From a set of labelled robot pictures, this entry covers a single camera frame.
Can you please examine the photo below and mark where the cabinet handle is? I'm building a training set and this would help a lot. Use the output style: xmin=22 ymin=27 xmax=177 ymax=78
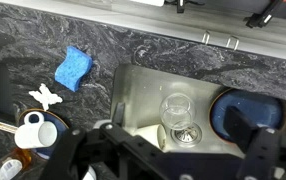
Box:
xmin=226 ymin=36 xmax=240 ymax=50
xmin=202 ymin=31 xmax=210 ymax=45

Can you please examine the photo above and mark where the stainless steel sink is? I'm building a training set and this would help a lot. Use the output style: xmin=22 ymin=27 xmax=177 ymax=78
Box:
xmin=110 ymin=63 xmax=286 ymax=159

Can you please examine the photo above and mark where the crumpled white paper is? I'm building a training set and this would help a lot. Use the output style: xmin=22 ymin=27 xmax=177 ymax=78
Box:
xmin=28 ymin=83 xmax=63 ymax=111

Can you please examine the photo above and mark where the white printed mug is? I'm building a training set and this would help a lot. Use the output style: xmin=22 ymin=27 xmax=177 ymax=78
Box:
xmin=14 ymin=111 xmax=58 ymax=149

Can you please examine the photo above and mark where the blue sponge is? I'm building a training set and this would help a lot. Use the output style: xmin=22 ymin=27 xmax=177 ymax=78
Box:
xmin=55 ymin=46 xmax=93 ymax=92

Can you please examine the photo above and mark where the amber soap bottle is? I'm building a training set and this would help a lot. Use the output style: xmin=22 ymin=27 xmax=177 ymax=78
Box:
xmin=0 ymin=148 xmax=32 ymax=180

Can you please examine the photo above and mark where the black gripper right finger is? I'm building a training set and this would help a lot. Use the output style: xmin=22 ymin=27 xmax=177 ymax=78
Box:
xmin=223 ymin=106 xmax=281 ymax=180

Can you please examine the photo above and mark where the clear glass bowl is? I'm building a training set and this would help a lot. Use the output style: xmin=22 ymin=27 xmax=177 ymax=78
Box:
xmin=159 ymin=93 xmax=196 ymax=130

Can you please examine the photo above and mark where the dark blue plate on counter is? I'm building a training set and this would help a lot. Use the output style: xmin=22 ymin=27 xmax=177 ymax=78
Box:
xmin=18 ymin=109 xmax=69 ymax=160

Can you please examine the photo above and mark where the cream ceramic mug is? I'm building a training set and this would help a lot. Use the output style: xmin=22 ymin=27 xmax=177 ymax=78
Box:
xmin=134 ymin=124 xmax=166 ymax=150

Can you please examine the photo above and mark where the dark blue plate in sink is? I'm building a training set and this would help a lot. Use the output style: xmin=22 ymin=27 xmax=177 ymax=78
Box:
xmin=209 ymin=89 xmax=286 ymax=143

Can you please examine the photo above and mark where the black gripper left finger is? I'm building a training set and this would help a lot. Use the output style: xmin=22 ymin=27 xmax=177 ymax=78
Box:
xmin=41 ymin=128 xmax=90 ymax=180

